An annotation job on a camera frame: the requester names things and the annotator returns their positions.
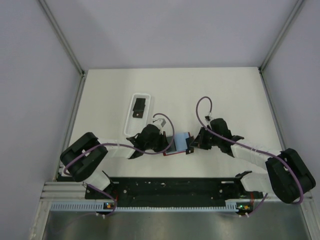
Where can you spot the white cable duct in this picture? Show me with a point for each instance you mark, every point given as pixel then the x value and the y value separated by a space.
pixel 230 206

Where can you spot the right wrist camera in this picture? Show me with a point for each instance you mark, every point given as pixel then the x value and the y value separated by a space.
pixel 208 118

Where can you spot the white plastic tray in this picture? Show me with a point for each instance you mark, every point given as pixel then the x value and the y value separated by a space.
pixel 134 125

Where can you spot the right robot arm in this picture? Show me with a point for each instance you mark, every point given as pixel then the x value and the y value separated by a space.
pixel 286 174

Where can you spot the aluminium frame post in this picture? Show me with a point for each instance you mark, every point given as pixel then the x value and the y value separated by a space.
pixel 61 36
pixel 294 13

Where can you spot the black VIP credit card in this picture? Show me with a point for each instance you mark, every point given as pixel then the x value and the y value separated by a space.
pixel 189 143

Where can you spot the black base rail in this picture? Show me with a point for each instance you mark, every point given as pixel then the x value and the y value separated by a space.
pixel 162 192

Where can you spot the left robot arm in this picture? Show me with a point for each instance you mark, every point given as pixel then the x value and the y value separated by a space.
pixel 83 158

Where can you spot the left aluminium frame post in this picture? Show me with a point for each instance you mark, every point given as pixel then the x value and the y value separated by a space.
pixel 61 36

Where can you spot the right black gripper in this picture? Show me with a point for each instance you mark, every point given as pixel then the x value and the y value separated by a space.
pixel 199 141

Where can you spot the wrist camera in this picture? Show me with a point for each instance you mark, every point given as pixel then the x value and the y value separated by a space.
pixel 208 118
pixel 159 123

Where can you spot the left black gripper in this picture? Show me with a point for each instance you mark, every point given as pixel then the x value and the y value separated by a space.
pixel 161 137

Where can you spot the right aluminium frame post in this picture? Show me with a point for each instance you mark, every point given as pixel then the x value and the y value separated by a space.
pixel 294 13

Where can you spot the red leather card holder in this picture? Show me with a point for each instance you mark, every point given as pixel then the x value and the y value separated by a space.
pixel 180 143

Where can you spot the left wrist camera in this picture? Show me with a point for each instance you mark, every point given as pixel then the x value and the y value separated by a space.
pixel 159 123

